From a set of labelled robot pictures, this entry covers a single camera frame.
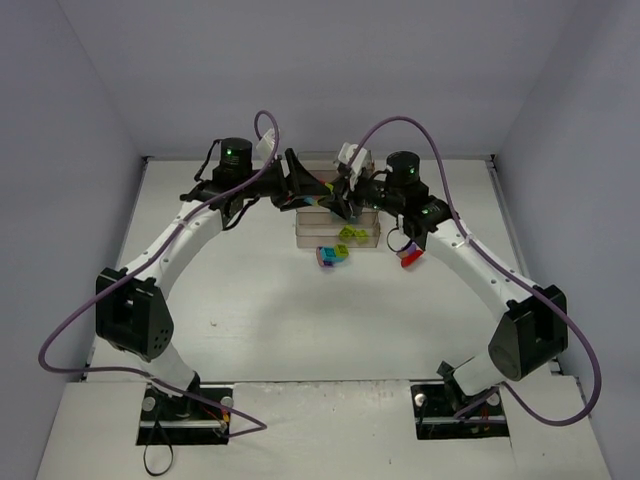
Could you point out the purple butterfly lego piece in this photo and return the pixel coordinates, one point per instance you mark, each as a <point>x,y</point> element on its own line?
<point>319,263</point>

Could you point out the clear bin farthest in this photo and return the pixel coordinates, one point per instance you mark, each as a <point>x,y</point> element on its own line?
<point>318,159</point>

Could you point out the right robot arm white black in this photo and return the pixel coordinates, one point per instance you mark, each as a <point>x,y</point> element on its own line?
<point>529,331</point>

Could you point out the clear bin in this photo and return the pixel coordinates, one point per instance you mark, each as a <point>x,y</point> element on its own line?
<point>318,229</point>
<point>318,159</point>

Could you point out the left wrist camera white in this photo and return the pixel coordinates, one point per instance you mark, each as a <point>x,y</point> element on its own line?
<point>266,146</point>

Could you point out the green wide lego brick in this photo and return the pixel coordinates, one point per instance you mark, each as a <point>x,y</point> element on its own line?
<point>360,238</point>

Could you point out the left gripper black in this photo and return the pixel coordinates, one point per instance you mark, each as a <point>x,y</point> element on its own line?
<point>290,175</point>

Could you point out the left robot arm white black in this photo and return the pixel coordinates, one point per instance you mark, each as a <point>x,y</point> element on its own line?
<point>132,314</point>

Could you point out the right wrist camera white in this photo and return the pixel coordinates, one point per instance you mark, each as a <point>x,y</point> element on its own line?
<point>353,163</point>

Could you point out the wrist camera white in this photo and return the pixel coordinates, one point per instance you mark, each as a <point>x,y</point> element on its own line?
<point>266,146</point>
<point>353,163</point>

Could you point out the clear bin nearest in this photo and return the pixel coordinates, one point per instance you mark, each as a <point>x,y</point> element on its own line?
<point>318,229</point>

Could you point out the blue lego brick center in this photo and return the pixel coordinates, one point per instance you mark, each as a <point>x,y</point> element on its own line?
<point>326,255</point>

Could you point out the red curved lego piece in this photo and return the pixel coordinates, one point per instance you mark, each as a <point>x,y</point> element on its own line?
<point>409,256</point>

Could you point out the green lego brick center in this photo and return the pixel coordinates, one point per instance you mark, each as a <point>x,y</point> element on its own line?
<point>341,253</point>

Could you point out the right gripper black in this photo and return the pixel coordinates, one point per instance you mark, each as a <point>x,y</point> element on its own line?
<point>347,195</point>

